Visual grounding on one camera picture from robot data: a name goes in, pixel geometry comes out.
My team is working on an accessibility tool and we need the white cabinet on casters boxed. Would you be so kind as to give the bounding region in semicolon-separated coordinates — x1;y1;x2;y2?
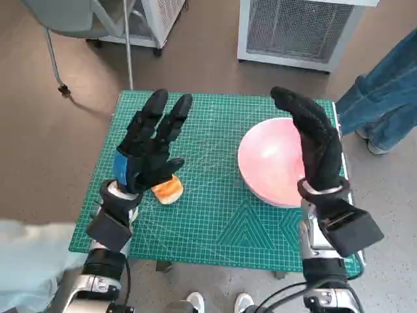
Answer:
86;0;188;58

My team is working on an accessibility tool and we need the long striped toy bread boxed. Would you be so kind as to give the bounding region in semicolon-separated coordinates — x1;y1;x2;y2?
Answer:
151;174;184;205

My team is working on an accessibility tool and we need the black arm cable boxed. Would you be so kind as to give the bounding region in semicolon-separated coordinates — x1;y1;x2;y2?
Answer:
119;257;134;307
257;282;362;313

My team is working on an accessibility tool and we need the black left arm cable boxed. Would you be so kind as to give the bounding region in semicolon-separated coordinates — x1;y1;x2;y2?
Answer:
119;257;134;307

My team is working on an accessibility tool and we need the thin metal pole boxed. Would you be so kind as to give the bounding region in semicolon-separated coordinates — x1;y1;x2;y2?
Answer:
123;0;135;91

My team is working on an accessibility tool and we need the green cutting mat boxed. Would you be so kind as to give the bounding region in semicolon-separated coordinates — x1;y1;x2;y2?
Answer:
68;90;362;275

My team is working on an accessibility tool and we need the white cabinet with mesh front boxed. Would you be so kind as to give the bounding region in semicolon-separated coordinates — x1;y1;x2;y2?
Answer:
237;0;381;73

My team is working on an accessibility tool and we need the person in pale clothing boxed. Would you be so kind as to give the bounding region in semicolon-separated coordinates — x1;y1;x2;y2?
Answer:
0;218;85;313

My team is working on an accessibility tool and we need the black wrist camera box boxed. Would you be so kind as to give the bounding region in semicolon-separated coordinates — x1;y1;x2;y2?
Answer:
86;208;133;252
317;203;385;258

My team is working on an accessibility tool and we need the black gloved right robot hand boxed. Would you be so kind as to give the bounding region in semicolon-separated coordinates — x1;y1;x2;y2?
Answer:
270;86;346;192

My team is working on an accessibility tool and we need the pink bowl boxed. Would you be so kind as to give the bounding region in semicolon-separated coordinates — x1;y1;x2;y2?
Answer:
237;117;310;209

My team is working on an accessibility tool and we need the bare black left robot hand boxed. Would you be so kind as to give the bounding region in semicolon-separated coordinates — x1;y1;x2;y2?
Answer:
112;88;194;196

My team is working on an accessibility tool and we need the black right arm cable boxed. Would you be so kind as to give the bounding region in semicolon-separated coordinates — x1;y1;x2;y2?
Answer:
257;282;362;313

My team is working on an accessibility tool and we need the white shoe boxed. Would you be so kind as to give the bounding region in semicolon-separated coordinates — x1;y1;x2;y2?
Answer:
186;291;205;313
235;292;255;313

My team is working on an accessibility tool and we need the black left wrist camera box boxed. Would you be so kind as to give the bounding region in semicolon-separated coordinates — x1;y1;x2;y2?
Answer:
86;208;133;252

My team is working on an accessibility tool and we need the person in blue jeans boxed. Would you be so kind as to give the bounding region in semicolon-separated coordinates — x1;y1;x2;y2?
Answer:
335;27;417;156

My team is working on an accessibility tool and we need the grey chair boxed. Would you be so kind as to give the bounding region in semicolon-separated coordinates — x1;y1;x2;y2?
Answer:
21;0;131;96

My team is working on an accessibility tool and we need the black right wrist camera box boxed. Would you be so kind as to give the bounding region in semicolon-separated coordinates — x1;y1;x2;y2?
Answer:
317;203;385;258

